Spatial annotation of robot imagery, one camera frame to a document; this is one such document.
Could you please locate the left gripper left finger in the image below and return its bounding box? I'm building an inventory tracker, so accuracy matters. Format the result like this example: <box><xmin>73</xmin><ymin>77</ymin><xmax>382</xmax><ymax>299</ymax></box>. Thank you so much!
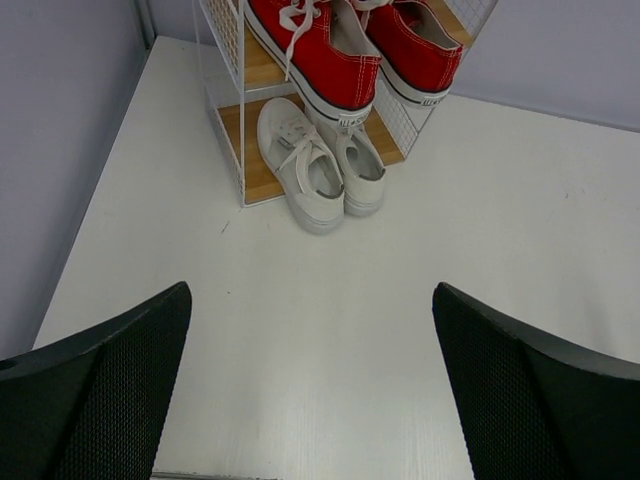
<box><xmin>1</xmin><ymin>282</ymin><xmax>192</xmax><ymax>479</ymax></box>

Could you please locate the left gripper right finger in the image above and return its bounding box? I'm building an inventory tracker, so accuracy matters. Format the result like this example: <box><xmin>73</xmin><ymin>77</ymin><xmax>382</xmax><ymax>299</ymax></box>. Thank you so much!
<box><xmin>432</xmin><ymin>283</ymin><xmax>639</xmax><ymax>479</ymax></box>

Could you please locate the white sneaker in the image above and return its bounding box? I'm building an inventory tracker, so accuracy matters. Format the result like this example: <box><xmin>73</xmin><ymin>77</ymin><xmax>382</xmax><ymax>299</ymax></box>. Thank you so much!
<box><xmin>257</xmin><ymin>97</ymin><xmax>345</xmax><ymax>235</ymax></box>
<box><xmin>305</xmin><ymin>107</ymin><xmax>386</xmax><ymax>217</ymax></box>

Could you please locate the red sneaker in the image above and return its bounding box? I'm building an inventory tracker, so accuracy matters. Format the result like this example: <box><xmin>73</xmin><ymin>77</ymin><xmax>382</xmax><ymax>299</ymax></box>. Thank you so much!
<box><xmin>352</xmin><ymin>1</ymin><xmax>464</xmax><ymax>109</ymax></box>
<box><xmin>243</xmin><ymin>0</ymin><xmax>381</xmax><ymax>128</ymax></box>

